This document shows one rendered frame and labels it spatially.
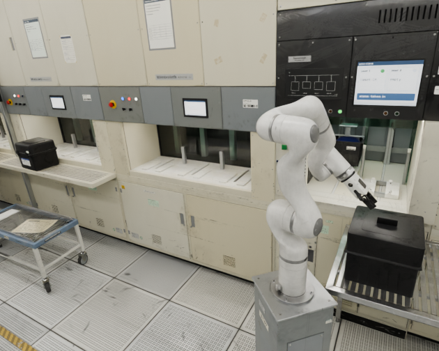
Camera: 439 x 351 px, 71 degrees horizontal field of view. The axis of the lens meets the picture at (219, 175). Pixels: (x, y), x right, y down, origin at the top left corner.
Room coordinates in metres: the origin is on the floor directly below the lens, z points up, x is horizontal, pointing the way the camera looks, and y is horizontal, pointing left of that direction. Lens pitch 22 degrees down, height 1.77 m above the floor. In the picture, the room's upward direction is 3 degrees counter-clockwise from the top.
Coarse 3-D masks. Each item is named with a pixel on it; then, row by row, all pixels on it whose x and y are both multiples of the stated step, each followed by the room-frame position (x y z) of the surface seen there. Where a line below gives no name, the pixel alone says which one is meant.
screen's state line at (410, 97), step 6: (360, 96) 1.62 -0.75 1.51; (366, 96) 1.61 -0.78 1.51; (372, 96) 1.59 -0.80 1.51; (378, 96) 1.58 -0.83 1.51; (384, 96) 1.56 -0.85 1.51; (390, 96) 1.55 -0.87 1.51; (396, 96) 1.54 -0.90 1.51; (402, 96) 1.52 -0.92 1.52; (408, 96) 1.51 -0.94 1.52; (414, 96) 1.50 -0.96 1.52
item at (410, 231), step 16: (368, 208) 1.33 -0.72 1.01; (352, 224) 1.20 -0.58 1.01; (368, 224) 1.19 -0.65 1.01; (384, 224) 1.18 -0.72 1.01; (400, 224) 1.17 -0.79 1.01; (416, 224) 1.16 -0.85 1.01; (352, 240) 1.12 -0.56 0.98; (368, 240) 1.09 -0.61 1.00; (384, 240) 1.06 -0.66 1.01; (400, 240) 1.05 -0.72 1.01; (416, 240) 1.05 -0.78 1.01; (368, 256) 1.08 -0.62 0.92; (384, 256) 1.05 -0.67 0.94; (400, 256) 1.03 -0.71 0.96; (416, 256) 1.00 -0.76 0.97
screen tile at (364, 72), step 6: (360, 72) 1.63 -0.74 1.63; (366, 72) 1.61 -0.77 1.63; (372, 72) 1.60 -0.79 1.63; (378, 72) 1.58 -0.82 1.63; (378, 78) 1.58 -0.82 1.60; (384, 78) 1.57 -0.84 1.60; (360, 84) 1.62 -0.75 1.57; (366, 84) 1.61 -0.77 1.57; (372, 84) 1.60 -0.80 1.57; (378, 84) 1.58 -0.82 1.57; (384, 84) 1.57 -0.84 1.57; (360, 90) 1.62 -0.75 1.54; (366, 90) 1.61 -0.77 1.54; (372, 90) 1.59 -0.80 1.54; (378, 90) 1.58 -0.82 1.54; (384, 90) 1.57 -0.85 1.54
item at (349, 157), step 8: (336, 136) 2.34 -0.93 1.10; (360, 136) 2.16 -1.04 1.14; (336, 144) 2.16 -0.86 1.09; (344, 144) 2.13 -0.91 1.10; (352, 144) 2.10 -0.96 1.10; (360, 144) 2.07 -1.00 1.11; (344, 152) 2.13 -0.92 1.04; (352, 152) 2.10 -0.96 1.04; (360, 152) 2.11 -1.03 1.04; (352, 160) 2.10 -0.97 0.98
